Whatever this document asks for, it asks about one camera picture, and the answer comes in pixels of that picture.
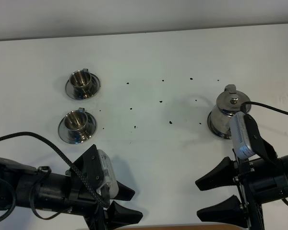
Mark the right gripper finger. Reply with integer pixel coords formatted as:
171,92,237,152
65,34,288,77
196,195,248,228
195,157,235,191

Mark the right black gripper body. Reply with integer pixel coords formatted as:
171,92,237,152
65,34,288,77
235,114,280,230

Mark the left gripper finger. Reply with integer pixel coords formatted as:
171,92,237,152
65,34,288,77
106,201,143,230
109,181,135,201

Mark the stainless steel teapot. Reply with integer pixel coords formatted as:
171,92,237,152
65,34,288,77
210,84,251,139

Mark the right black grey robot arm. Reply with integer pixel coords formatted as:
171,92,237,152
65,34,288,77
195,112,288,230

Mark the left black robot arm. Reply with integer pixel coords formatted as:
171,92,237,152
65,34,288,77
0,145,143,230

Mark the near stainless steel saucer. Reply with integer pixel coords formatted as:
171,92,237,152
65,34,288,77
58,112,96,144

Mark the stainless steel saucer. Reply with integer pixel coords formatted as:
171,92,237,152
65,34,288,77
58,112,96,144
65,73,100,100

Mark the near stainless steel teacup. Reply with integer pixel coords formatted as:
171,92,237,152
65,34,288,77
63,108,88,134

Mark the stainless steel teacup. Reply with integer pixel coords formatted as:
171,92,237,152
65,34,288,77
63,108,88,134
69,69,92,93

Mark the far stainless steel saucer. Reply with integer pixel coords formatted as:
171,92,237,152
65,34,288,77
65,73,100,100

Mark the far stainless steel teacup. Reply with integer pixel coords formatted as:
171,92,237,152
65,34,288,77
69,69,92,93

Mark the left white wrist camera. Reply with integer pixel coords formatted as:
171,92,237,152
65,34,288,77
96,149,119,199

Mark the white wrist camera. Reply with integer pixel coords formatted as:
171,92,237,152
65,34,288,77
96,149,119,199
229,111,255,160

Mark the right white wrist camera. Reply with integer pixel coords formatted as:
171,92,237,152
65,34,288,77
229,111,255,160

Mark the left braided black cable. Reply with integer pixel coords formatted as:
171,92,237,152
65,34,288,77
0,131,110,220

